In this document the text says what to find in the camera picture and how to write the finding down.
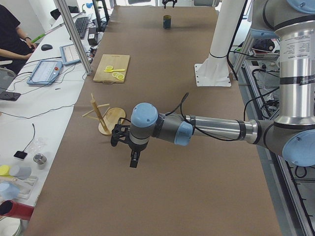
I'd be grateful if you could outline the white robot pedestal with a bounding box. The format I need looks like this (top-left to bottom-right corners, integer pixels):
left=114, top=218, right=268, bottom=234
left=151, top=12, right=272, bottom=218
left=194, top=0, right=247, bottom=87

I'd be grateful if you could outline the small black square device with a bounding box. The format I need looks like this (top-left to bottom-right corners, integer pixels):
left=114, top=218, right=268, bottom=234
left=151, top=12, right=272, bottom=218
left=13, top=150, right=28, bottom=160

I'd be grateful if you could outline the black power adapter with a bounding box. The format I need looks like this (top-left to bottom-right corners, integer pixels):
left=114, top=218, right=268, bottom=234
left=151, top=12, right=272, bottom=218
left=88, top=27, right=98, bottom=46

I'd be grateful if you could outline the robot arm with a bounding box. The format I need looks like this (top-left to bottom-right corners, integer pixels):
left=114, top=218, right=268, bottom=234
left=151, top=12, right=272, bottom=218
left=128, top=0, right=315, bottom=168

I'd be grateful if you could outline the wooden cup rack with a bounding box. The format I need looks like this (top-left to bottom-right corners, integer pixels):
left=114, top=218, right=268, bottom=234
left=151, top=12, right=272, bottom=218
left=82, top=94, right=126, bottom=136

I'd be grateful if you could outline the black keyboard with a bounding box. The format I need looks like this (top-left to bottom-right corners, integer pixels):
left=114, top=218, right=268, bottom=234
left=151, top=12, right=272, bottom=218
left=75, top=17, right=89, bottom=39

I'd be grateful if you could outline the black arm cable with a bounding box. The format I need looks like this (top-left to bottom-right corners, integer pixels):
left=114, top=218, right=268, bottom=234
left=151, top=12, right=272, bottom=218
left=165, top=92, right=244, bottom=142

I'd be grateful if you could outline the aluminium frame post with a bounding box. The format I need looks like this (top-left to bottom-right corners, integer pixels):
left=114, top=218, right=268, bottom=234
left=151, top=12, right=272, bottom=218
left=55, top=0, right=92, bottom=75

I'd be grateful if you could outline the blue teach pendant far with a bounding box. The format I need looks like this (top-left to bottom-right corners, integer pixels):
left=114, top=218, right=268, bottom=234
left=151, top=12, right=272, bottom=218
left=60, top=44, right=81, bottom=66

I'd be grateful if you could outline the wooden cutting board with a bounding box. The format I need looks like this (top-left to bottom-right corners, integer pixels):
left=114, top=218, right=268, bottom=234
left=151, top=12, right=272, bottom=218
left=93, top=54, right=130, bottom=83

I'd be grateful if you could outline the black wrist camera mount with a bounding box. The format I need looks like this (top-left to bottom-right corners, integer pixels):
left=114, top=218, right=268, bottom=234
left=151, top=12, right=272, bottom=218
left=111, top=118, right=130, bottom=147

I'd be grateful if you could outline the blue teach pendant near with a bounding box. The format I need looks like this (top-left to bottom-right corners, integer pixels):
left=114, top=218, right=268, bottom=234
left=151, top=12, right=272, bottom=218
left=27, top=60, right=63, bottom=86

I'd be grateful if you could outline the yellow plastic knife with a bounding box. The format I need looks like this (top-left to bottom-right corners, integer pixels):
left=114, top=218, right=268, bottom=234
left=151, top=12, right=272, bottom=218
left=103, top=69, right=126, bottom=73

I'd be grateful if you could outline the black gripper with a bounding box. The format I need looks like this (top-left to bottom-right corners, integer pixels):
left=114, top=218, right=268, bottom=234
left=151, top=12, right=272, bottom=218
left=130, top=150, right=140, bottom=168

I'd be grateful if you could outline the white bowl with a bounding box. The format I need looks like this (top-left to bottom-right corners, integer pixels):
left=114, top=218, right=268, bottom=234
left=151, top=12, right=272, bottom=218
left=0, top=217, right=22, bottom=236

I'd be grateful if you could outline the yellow cup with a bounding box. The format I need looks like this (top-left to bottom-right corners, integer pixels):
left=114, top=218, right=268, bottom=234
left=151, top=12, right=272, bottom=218
left=0, top=165, right=11, bottom=176

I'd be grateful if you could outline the lemon slice front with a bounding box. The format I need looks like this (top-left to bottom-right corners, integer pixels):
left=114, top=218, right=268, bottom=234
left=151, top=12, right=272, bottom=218
left=115, top=74, right=125, bottom=80

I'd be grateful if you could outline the blue teach pendant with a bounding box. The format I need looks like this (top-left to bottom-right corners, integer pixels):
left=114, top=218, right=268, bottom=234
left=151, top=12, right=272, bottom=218
left=60, top=44, right=81, bottom=66
left=27, top=60, right=63, bottom=86

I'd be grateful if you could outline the green handled stick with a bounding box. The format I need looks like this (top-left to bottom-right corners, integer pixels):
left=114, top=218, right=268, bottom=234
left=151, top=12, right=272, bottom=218
left=31, top=23, right=64, bottom=43

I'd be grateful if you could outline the dark teal mug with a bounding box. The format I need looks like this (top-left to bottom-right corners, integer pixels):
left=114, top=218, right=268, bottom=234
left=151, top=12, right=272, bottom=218
left=163, top=15, right=172, bottom=29

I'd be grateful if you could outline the person in black shirt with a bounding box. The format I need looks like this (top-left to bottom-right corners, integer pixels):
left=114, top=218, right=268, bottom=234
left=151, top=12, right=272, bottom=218
left=0, top=5, right=37, bottom=74

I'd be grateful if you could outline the red cylinder bottle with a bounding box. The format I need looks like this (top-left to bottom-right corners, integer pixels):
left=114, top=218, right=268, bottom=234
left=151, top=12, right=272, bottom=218
left=0, top=200, right=34, bottom=220

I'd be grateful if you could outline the steel cup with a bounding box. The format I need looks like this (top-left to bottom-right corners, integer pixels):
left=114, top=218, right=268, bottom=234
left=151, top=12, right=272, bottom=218
left=33, top=153, right=47, bottom=170

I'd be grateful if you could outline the black smartphone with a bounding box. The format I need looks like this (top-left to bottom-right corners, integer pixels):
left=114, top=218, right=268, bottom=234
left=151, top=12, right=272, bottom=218
left=0, top=91, right=21, bottom=101

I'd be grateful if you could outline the black computer mouse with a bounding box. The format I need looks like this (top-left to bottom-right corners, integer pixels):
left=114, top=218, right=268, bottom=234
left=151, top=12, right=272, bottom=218
left=41, top=44, right=53, bottom=51

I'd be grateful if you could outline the grey cup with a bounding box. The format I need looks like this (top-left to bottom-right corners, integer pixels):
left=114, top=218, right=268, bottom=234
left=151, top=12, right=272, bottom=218
left=9, top=165, right=32, bottom=180

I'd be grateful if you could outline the light blue cup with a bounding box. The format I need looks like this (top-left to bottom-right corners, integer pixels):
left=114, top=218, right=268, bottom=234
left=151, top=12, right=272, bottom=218
left=0, top=181, right=20, bottom=200

